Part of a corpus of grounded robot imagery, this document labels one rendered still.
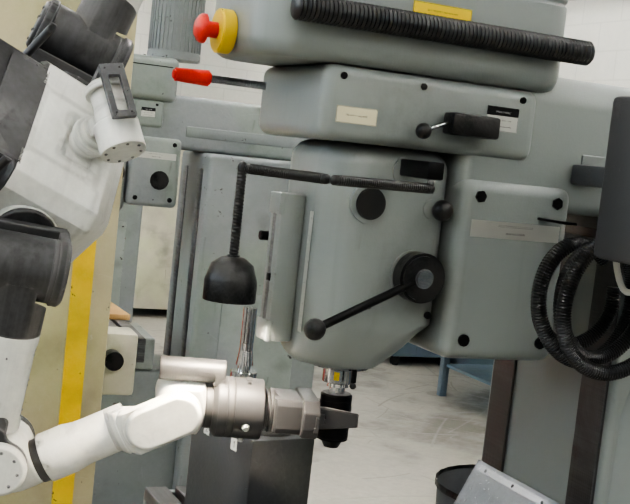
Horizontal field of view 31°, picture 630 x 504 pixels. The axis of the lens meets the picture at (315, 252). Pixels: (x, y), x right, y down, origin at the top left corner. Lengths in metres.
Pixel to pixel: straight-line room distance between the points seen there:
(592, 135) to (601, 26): 6.57
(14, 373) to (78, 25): 0.57
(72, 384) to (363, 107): 2.01
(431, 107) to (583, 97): 0.26
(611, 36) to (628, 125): 6.71
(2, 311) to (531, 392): 0.86
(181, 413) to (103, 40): 0.62
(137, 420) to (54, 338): 1.73
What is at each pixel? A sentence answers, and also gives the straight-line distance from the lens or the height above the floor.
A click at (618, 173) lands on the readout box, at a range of 1.50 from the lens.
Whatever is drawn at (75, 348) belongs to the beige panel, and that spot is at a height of 0.98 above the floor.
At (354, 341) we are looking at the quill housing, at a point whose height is 1.36.
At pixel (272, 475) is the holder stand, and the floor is 1.08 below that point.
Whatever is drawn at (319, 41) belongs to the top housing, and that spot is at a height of 1.75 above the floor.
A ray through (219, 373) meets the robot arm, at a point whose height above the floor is 1.28.
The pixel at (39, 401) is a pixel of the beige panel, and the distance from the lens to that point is 3.37.
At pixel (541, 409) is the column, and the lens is 1.90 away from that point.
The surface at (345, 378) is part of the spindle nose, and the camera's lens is 1.68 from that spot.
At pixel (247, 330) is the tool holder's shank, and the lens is 2.00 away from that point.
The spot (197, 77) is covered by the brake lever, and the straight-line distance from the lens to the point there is 1.66.
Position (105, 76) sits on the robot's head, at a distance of 1.66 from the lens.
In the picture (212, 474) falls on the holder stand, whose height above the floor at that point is 1.04.
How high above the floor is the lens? 1.61
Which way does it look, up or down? 5 degrees down
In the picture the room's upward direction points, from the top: 6 degrees clockwise
